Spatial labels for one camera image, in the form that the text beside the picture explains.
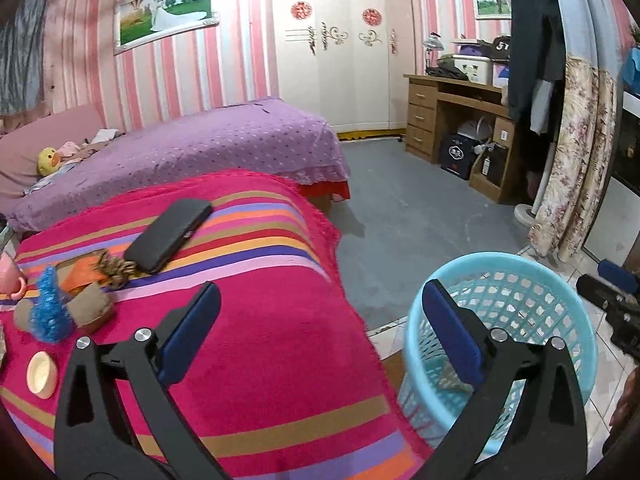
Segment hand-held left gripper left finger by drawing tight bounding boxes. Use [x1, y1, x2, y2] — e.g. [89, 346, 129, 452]
[54, 281, 236, 480]

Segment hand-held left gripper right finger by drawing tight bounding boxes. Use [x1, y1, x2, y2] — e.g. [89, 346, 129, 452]
[400, 278, 588, 480]

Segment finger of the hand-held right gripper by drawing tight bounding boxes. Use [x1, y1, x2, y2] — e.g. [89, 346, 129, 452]
[598, 258, 640, 292]
[575, 274, 640, 313]

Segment light blue plastic basket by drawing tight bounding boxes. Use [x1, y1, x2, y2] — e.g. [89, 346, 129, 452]
[397, 252, 599, 456]

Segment orange plastic bag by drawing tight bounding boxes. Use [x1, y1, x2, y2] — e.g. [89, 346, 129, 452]
[55, 252, 108, 295]

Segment small orange bowl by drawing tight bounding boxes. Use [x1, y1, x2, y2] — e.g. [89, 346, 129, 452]
[26, 351, 58, 400]

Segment person's right hand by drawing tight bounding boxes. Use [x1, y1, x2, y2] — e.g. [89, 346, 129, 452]
[610, 376, 636, 431]

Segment striped pink blanket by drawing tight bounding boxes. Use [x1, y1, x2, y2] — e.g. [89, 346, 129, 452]
[0, 170, 436, 480]

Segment black smartphone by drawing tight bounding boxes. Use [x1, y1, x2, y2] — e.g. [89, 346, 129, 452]
[123, 198, 215, 275]

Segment white fan stand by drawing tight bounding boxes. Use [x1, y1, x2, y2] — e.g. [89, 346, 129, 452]
[515, 140, 557, 234]

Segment floral curtain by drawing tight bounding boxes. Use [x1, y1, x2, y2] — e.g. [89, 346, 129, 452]
[530, 55, 621, 262]

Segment blue tinsel scrubber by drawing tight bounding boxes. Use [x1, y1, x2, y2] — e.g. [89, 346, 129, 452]
[30, 265, 74, 345]

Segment black printed box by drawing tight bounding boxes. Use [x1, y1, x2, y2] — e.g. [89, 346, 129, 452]
[440, 132, 476, 181]

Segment purple dotted bedspread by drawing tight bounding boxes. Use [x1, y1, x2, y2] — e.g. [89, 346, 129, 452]
[0, 97, 351, 233]

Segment red bed skirt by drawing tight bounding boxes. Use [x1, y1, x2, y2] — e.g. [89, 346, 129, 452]
[297, 179, 351, 202]

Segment pink pig cup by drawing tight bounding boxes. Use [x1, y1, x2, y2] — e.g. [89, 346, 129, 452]
[0, 251, 28, 297]

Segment wooden desk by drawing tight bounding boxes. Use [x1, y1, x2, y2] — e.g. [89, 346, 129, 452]
[404, 74, 526, 205]

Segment yellow duck plush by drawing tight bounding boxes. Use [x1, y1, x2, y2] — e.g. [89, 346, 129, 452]
[37, 146, 62, 177]

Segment dark hanging clothes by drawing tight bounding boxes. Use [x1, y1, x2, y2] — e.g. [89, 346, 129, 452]
[507, 0, 568, 136]

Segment pink bed headboard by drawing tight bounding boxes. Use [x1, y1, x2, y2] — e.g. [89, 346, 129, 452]
[0, 105, 106, 201]

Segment dark bag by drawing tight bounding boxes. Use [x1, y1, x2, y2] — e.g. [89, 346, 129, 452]
[436, 57, 471, 82]

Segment desk lamp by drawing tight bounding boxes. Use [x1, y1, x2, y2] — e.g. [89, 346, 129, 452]
[422, 31, 445, 74]

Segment white wardrobe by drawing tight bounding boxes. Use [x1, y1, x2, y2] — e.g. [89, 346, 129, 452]
[270, 0, 416, 135]

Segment framed wedding photo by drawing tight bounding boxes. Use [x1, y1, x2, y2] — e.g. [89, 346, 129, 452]
[112, 0, 221, 56]

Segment grey curtain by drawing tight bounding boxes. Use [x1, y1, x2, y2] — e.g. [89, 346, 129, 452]
[0, 0, 52, 117]

